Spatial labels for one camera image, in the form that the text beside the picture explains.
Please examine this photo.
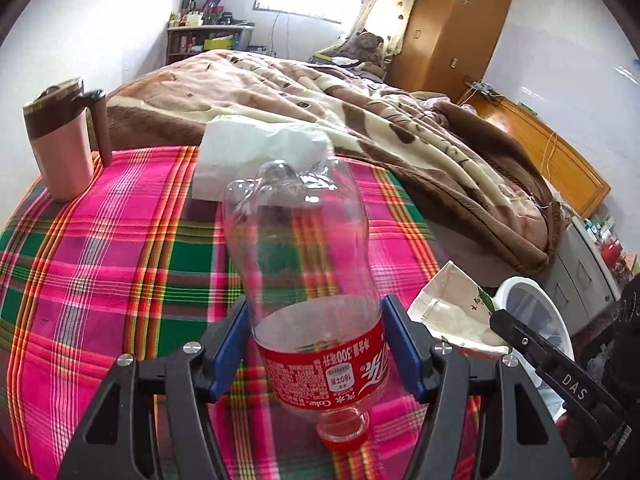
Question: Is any brown patterned fleece blanket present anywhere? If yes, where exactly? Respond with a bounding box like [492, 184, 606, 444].
[85, 49, 566, 277]

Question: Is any cluttered shelf unit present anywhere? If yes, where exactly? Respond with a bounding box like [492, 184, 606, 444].
[166, 25, 253, 66]

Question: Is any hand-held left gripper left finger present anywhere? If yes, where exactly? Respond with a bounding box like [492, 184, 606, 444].
[56, 295, 248, 480]

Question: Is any clear plastic bin liner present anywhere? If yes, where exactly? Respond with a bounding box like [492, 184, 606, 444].
[505, 282, 567, 416]

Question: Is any clear plastic bottle red label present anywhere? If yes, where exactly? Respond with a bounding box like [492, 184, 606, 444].
[222, 156, 390, 453]

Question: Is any wooden bed headboard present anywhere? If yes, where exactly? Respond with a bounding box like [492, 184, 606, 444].
[462, 92, 612, 220]

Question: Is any white charging cable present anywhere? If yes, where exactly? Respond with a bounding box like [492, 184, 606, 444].
[544, 130, 559, 172]

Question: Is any patterned curtain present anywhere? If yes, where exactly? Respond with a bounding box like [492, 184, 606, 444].
[345, 0, 426, 56]

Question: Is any wooden wardrobe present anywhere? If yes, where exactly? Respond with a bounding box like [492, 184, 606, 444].
[387, 0, 513, 106]

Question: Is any white tissue pack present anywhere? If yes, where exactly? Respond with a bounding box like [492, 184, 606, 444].
[192, 114, 335, 203]

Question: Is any brown teddy bear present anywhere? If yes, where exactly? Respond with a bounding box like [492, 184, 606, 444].
[345, 31, 386, 76]

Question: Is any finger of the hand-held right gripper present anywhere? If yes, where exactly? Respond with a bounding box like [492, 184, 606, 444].
[489, 310, 556, 376]

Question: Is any grey nightstand with drawers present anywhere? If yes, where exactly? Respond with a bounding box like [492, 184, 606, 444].
[550, 215, 623, 336]

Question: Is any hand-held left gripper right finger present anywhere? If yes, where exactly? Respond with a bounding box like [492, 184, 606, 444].
[382, 294, 573, 480]

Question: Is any pink mug with brown lid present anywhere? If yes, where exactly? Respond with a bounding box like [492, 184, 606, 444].
[22, 77, 115, 203]

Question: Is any cluster of bottles and jars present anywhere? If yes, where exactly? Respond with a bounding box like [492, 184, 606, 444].
[167, 0, 251, 28]

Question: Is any power strip with plugs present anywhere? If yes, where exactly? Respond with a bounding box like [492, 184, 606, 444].
[465, 79, 501, 97]

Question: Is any beige printed paper bag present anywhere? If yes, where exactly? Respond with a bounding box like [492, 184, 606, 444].
[406, 260, 511, 361]

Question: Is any white round trash bin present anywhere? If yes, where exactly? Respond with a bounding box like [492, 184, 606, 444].
[492, 276, 576, 418]

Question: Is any pink plaid blanket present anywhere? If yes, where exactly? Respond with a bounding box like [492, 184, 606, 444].
[0, 145, 481, 480]

